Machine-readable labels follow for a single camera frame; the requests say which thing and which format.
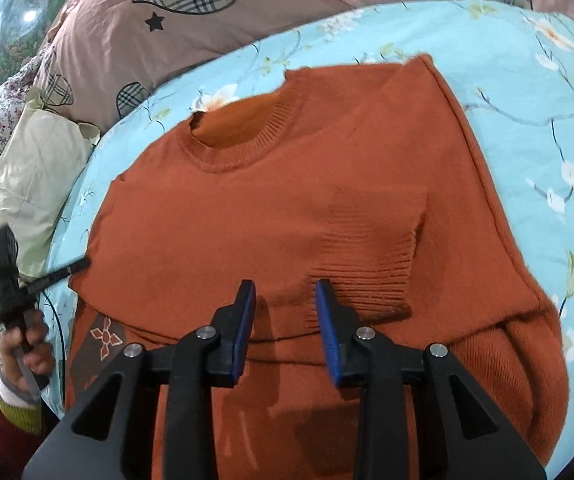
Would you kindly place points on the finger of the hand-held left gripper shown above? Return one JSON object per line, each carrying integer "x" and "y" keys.
{"x": 62, "y": 271}

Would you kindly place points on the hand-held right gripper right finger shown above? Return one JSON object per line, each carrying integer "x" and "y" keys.
{"x": 328, "y": 330}

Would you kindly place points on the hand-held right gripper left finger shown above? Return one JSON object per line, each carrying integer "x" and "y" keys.
{"x": 245, "y": 330}

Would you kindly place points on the orange knit sweater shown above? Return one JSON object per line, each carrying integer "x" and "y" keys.
{"x": 312, "y": 240}

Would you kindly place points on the person's left forearm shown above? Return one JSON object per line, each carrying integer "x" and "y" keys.
{"x": 14, "y": 425}

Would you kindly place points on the person's left hand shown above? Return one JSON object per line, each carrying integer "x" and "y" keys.
{"x": 29, "y": 347}

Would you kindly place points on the cream pillow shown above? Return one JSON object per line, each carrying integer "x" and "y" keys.
{"x": 27, "y": 195}

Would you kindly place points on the pink plaid-heart pillow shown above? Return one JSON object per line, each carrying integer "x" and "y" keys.
{"x": 167, "y": 25}

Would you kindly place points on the blue floral bed sheet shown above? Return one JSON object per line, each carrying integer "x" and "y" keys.
{"x": 517, "y": 110}

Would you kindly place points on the landscape wall picture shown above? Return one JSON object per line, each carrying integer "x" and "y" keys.
{"x": 12, "y": 20}

